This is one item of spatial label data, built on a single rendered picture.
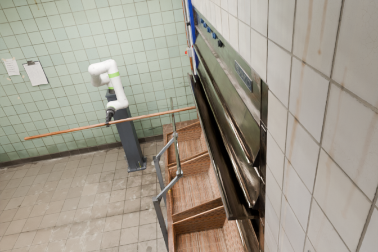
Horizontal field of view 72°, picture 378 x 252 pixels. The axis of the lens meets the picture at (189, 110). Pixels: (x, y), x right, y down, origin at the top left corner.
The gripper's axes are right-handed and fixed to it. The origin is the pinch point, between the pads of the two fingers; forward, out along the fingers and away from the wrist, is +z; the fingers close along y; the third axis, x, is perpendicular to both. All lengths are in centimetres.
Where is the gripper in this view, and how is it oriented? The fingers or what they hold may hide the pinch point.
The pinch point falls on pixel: (107, 123)
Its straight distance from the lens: 264.6
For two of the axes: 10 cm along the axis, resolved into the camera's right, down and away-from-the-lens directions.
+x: -9.8, 1.8, -0.5
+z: 1.4, 4.9, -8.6
